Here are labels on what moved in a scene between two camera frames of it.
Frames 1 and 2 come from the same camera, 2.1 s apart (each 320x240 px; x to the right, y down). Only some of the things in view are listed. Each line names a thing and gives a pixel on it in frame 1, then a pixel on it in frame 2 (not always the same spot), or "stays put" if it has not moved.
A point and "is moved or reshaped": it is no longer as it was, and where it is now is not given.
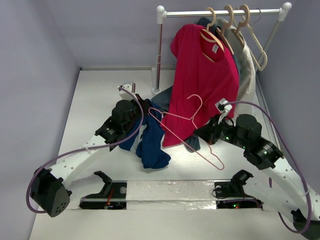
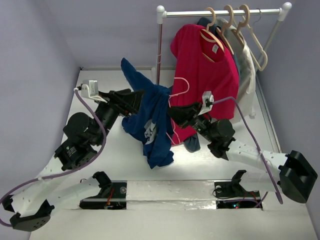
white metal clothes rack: (162, 13) stays put
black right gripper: (208, 127) to (194, 117)
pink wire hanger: (199, 130) to (171, 96)
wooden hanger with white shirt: (242, 24) stays put
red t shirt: (205, 72) stays put
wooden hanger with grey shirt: (222, 32) stays put
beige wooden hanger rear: (264, 52) stays put
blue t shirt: (153, 148) is moved or reshaped
